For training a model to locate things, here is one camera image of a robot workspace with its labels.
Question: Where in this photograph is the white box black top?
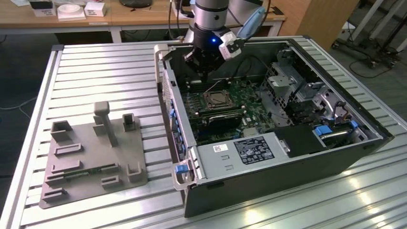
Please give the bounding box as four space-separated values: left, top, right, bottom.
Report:
29 0 55 18

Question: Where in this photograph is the blue disk carrier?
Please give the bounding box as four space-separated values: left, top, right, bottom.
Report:
312 125 334 139

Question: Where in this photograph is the metal socket cover frame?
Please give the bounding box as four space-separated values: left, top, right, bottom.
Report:
204 89 238 109

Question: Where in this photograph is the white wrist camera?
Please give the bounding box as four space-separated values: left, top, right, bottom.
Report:
218 32 246 62

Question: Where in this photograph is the RAM slot bank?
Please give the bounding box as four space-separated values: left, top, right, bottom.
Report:
190 106 243 119
184 79 231 93

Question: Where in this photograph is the black round object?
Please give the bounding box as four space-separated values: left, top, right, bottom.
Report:
119 0 154 8

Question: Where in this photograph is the black plastic shroud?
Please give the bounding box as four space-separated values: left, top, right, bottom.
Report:
274 124 328 158

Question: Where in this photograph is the green motherboard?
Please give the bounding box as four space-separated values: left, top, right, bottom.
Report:
182 77 278 146

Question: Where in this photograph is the wooden cabinet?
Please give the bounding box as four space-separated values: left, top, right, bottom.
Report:
279 0 360 51

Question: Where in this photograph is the CPU socket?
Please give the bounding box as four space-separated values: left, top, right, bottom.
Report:
203 89 239 110

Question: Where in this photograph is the grey parts rack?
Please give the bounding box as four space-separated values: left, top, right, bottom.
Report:
37 101 149 209

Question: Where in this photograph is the grey metal drive cage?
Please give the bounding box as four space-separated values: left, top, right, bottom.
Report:
259 47 320 127

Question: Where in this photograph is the black open PC case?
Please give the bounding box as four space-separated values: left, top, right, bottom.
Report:
154 37 395 218

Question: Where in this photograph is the white printed box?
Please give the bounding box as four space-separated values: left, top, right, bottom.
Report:
83 1 108 17

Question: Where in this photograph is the coloured wire bundle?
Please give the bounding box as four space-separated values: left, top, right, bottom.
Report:
332 101 352 124

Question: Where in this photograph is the green RAM stick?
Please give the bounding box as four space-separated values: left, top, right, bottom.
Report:
64 167 105 180

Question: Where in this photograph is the white round holder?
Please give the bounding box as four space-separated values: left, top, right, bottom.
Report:
56 3 87 22

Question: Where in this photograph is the wooden desk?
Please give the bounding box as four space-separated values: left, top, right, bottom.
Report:
0 0 287 43

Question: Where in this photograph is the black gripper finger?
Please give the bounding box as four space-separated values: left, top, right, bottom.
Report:
183 49 207 83
206 51 226 82

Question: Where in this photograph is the metal wheeled stand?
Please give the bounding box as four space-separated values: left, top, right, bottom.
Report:
330 0 407 70

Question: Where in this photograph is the silver CPU plate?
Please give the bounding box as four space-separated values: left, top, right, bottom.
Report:
212 92 231 104

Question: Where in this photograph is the black graphics card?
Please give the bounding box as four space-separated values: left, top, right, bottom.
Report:
202 112 243 135

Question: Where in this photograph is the grey power supply unit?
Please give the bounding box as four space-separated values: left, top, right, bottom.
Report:
194 132 292 180

